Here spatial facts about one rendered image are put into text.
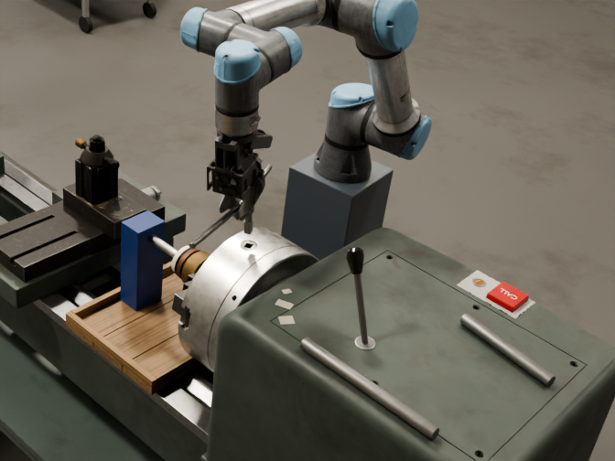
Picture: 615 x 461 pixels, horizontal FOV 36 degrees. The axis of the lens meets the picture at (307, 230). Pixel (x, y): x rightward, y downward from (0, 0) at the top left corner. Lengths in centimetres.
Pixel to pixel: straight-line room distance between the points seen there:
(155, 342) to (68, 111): 299
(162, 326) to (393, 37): 85
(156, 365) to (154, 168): 251
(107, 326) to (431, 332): 83
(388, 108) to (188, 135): 275
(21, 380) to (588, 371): 149
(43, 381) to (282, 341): 109
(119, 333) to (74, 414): 37
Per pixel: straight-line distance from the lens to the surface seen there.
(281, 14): 185
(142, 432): 220
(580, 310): 410
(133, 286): 221
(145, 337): 217
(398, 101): 216
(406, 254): 188
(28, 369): 262
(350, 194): 235
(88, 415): 248
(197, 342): 188
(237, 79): 156
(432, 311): 175
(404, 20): 196
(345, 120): 232
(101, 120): 495
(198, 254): 203
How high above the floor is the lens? 230
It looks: 33 degrees down
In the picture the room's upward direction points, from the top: 8 degrees clockwise
